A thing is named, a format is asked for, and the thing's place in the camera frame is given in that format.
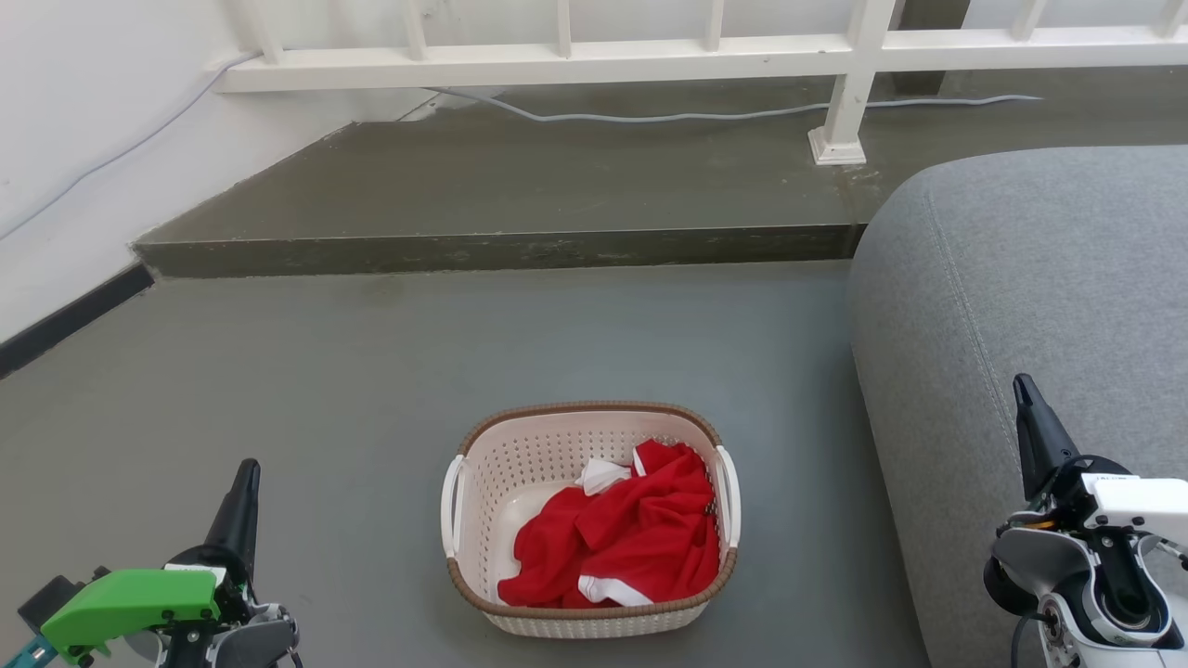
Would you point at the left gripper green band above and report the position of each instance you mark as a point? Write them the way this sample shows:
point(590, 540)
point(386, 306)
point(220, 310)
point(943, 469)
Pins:
point(130, 603)

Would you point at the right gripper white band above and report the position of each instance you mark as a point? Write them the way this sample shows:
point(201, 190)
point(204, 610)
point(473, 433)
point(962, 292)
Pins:
point(1137, 506)

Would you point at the cream perforated laundry basket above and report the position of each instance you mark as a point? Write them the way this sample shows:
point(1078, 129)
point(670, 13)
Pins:
point(548, 445)

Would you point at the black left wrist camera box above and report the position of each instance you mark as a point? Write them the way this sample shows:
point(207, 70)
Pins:
point(46, 598)

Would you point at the white railing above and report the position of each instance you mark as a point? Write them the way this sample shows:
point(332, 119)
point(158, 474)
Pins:
point(557, 65)

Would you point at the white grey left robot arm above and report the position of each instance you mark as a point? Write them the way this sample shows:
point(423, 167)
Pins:
point(251, 640)

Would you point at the red garment with white trim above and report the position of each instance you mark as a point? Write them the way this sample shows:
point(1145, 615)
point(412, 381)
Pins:
point(631, 538)

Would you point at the grey concrete raised step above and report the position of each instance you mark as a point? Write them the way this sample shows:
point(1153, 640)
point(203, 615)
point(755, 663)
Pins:
point(464, 186)

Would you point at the grey fabric sofa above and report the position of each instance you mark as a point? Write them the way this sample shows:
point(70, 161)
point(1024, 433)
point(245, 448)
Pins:
point(1021, 278)

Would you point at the black baseboard strip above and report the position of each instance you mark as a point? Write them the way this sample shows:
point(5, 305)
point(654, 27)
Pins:
point(65, 320)

